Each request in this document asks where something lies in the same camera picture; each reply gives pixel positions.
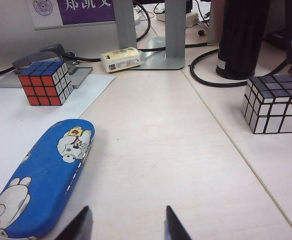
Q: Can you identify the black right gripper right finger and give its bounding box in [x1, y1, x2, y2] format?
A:
[162, 205, 194, 240]

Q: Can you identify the silver mirror cube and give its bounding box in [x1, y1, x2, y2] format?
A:
[240, 74, 292, 135]

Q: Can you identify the blue cartoon glasses case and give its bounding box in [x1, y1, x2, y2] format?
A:
[0, 118, 96, 240]

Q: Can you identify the tall black cylinder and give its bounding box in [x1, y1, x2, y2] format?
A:
[215, 0, 271, 81]

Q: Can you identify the white power adapter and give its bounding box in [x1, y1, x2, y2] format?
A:
[155, 9, 199, 28]

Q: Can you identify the grey metal bookend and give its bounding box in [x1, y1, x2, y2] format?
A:
[113, 0, 187, 71]

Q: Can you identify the white paper sheet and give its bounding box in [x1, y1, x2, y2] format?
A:
[0, 73, 117, 196]

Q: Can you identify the white wrapped eraser pack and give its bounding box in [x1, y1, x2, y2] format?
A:
[100, 46, 142, 74]

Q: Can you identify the thin black cable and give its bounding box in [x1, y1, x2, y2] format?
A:
[133, 0, 152, 42]

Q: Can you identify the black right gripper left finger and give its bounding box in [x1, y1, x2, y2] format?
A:
[53, 205, 94, 240]

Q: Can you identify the purple and white name sign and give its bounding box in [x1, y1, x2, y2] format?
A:
[25, 0, 117, 31]

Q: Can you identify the grey stapler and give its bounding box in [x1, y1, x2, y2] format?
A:
[0, 42, 94, 90]

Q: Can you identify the colourful rubiks cube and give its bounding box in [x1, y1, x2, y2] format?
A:
[17, 60, 74, 107]

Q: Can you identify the thick black desk cable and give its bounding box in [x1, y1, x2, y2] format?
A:
[189, 47, 289, 88]

